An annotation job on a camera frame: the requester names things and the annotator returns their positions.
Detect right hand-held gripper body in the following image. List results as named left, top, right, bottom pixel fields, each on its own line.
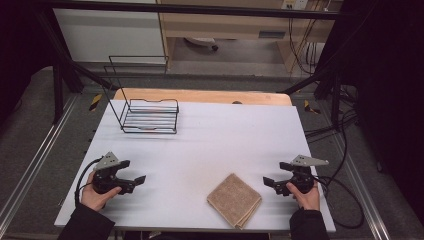
left=275, top=154, right=330, bottom=196

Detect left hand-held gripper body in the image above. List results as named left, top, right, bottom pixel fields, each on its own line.
left=91, top=151, right=135, bottom=196

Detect beige towel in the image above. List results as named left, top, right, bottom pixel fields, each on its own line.
left=206, top=172, right=263, bottom=231

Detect black wire rack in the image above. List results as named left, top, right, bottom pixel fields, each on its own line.
left=103, top=55, right=180, bottom=135

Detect person's right hand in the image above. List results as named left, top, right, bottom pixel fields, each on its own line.
left=285, top=182, right=321, bottom=212

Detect person's left hand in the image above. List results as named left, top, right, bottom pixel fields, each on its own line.
left=80, top=181, right=123, bottom=213

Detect wooden table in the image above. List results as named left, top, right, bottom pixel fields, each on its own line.
left=113, top=87, right=293, bottom=107

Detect white cabinet panel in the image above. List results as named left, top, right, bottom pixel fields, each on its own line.
left=52, top=8, right=167, bottom=64

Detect chair base with castor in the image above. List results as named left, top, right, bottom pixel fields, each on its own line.
left=184, top=36, right=220, bottom=52

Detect light wooden desk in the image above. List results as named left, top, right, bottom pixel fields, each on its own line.
left=159, top=0, right=336, bottom=73

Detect white power strip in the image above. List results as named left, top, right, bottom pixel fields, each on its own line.
left=281, top=0, right=310, bottom=11

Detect left hand-held gripper cable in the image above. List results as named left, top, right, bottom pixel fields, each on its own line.
left=74, top=157, right=103, bottom=206

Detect hand-held gripper cable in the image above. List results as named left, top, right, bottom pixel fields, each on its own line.
left=74, top=157, right=103, bottom=206
left=311, top=174, right=365, bottom=230

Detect bundle of black floor cables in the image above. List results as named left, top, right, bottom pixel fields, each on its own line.
left=304, top=109, right=360, bottom=143

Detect aluminium rail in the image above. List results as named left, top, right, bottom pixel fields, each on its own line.
left=0, top=94, right=80, bottom=231
left=332, top=133, right=392, bottom=240

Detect right hand-held gripper cable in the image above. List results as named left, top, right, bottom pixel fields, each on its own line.
left=311, top=174, right=365, bottom=230

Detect hanging desk cables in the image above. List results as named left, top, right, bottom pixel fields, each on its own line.
left=287, top=16, right=318, bottom=76

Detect black metal frame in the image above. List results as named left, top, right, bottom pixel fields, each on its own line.
left=33, top=0, right=354, bottom=131

